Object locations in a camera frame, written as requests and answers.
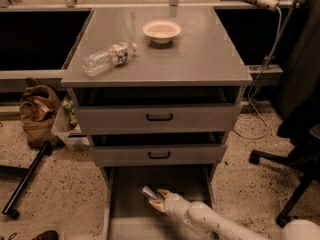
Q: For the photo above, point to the clear plastic bin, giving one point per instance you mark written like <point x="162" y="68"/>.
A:
<point x="71" y="136"/>

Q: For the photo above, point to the white paper bowl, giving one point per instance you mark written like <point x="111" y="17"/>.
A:
<point x="161" y="31"/>

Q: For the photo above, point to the brown shoe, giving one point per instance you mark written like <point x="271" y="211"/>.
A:
<point x="47" y="235"/>

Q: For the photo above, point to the silver redbull can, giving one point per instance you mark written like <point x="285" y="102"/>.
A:
<point x="149" y="193"/>

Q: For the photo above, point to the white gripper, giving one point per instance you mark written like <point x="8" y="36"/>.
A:
<point x="173" y="203"/>

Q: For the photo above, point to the black office chair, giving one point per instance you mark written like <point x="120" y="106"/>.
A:
<point x="302" y="128"/>

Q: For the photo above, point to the black chair base leg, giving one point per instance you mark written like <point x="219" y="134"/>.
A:
<point x="25" y="175"/>

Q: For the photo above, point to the grey drawer cabinet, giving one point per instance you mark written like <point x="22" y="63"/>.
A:
<point x="198" y="67"/>

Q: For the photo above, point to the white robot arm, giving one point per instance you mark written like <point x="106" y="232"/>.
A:
<point x="202" y="218"/>

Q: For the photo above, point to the bottom grey open drawer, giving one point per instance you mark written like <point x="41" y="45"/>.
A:
<point x="131" y="217"/>

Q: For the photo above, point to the middle grey drawer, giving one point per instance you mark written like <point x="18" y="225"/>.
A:
<point x="158" y="155"/>

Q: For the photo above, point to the top grey drawer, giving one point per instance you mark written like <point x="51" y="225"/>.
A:
<point x="157" y="119"/>

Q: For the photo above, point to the green snack package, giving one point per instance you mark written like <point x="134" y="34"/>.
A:
<point x="69" y="108"/>

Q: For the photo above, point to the clear plastic water bottle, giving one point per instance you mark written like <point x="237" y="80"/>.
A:
<point x="106" y="59"/>

